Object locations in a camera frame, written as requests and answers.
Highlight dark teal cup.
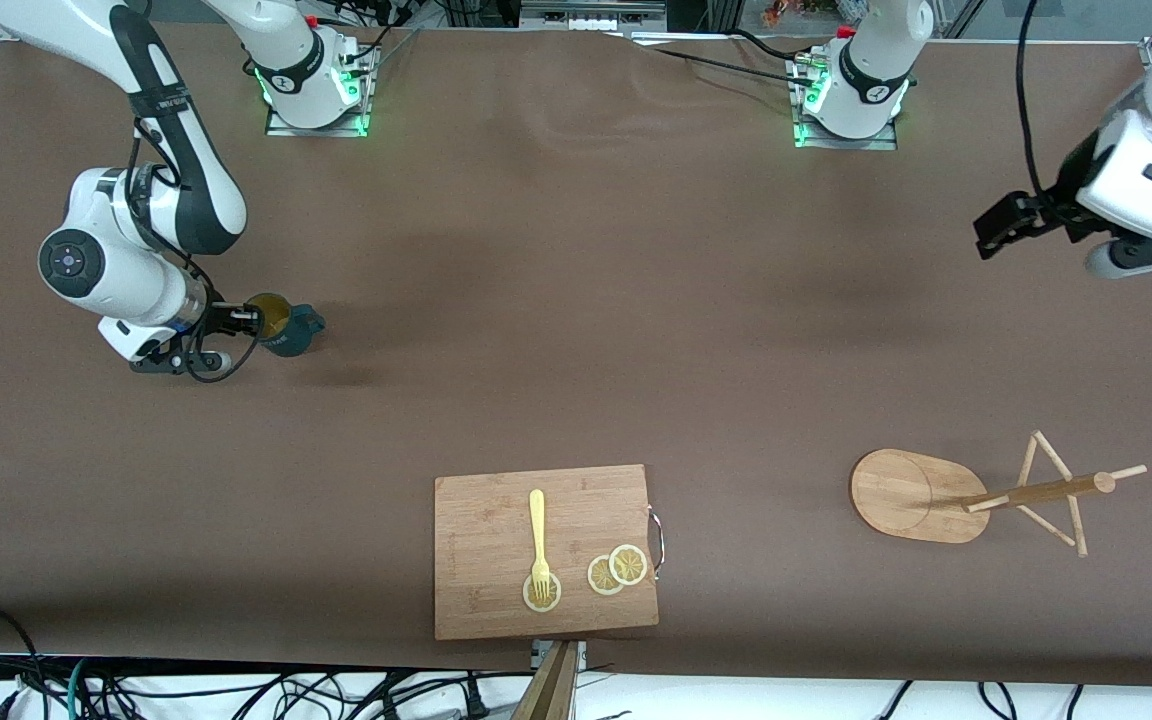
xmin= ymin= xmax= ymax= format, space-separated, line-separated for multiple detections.
xmin=241 ymin=292 xmax=327 ymax=358

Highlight wooden cup rack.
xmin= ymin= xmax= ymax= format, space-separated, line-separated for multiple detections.
xmin=850 ymin=430 xmax=1149 ymax=558

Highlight orange toy items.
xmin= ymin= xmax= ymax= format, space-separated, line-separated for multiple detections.
xmin=761 ymin=0 xmax=837 ymax=26

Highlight wooden cutting board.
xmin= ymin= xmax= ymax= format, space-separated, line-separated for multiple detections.
xmin=434 ymin=463 xmax=661 ymax=642

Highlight brown table cover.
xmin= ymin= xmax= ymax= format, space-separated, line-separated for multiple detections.
xmin=0 ymin=18 xmax=1152 ymax=691

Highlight yellow plastic fork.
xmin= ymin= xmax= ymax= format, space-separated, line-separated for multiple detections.
xmin=529 ymin=489 xmax=552 ymax=606

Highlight grey power strip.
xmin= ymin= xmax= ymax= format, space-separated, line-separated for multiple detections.
xmin=521 ymin=0 xmax=667 ymax=31

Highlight wooden beam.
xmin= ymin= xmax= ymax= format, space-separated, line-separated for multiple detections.
xmin=511 ymin=640 xmax=579 ymax=720

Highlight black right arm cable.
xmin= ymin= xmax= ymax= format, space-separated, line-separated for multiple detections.
xmin=131 ymin=115 xmax=267 ymax=386

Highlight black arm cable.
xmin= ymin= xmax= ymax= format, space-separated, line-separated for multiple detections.
xmin=1016 ymin=0 xmax=1067 ymax=201
xmin=131 ymin=115 xmax=267 ymax=386

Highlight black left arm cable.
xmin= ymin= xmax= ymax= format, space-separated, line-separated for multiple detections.
xmin=1016 ymin=0 xmax=1067 ymax=201

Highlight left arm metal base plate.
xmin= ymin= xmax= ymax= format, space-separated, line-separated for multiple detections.
xmin=791 ymin=55 xmax=899 ymax=151

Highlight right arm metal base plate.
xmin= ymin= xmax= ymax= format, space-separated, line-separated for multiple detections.
xmin=266 ymin=45 xmax=378 ymax=138

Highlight aluminium frame post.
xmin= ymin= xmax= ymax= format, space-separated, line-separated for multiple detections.
xmin=0 ymin=0 xmax=77 ymax=41

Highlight long black table cable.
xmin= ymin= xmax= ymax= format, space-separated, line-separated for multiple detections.
xmin=626 ymin=28 xmax=822 ymax=89

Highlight metal bracket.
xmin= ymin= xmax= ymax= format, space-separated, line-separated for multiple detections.
xmin=531 ymin=640 xmax=588 ymax=671

